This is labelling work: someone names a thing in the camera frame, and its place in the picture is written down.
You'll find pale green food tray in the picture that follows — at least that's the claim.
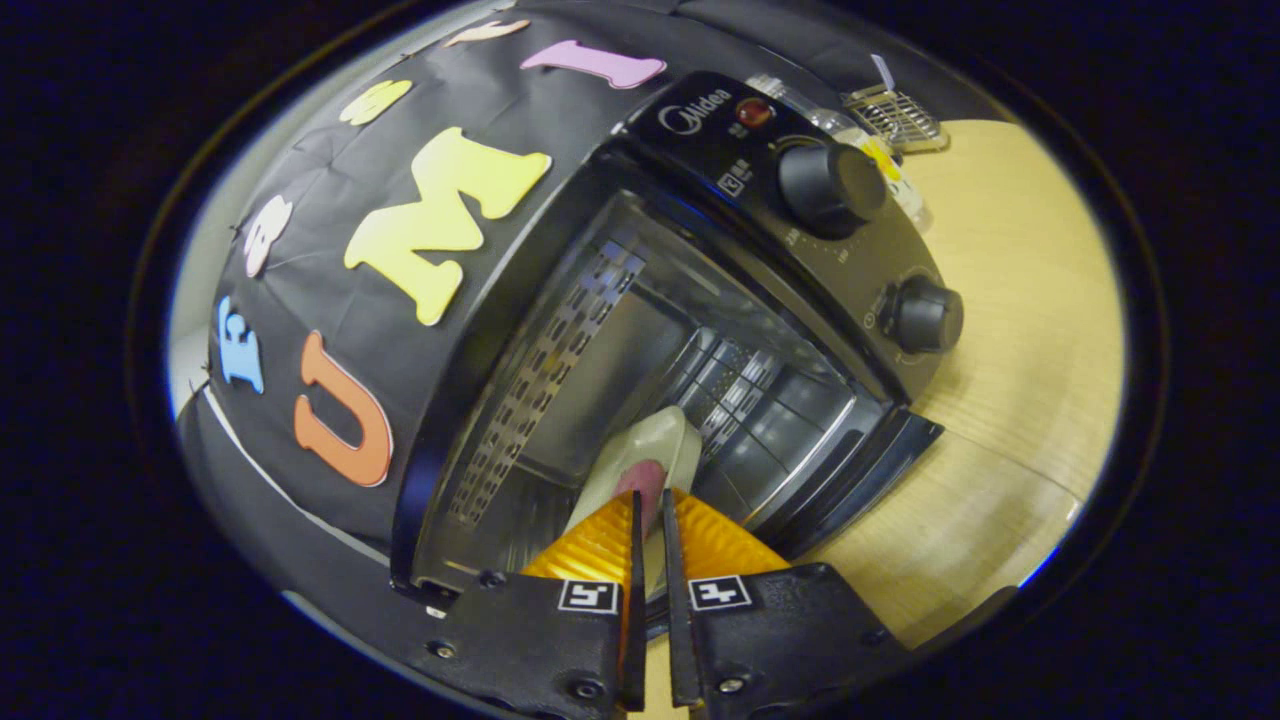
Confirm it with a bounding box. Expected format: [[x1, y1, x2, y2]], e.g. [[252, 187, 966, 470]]
[[565, 405, 703, 601]]

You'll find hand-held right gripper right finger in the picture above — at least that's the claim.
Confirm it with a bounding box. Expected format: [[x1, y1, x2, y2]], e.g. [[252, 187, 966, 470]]
[[660, 488, 916, 720]]

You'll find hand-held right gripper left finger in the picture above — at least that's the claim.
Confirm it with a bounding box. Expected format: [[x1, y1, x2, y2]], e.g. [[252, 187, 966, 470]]
[[425, 490, 646, 720]]

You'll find pink meat slice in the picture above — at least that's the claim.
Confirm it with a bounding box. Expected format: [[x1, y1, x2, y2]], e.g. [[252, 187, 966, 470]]
[[610, 458, 669, 536]]

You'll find black backdrop cloth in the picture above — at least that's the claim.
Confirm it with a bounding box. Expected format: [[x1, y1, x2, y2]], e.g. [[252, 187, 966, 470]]
[[175, 0, 1001, 591]]

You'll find black electric oven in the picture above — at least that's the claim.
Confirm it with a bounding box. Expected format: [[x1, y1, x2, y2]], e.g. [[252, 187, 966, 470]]
[[390, 70, 966, 641]]

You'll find clear glass bottle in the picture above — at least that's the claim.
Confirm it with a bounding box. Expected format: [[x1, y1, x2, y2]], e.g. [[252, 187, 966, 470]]
[[745, 73, 931, 231]]

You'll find wire mesh utensil holder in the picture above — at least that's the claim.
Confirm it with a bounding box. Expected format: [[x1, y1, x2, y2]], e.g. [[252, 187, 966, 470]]
[[843, 85, 946, 153]]

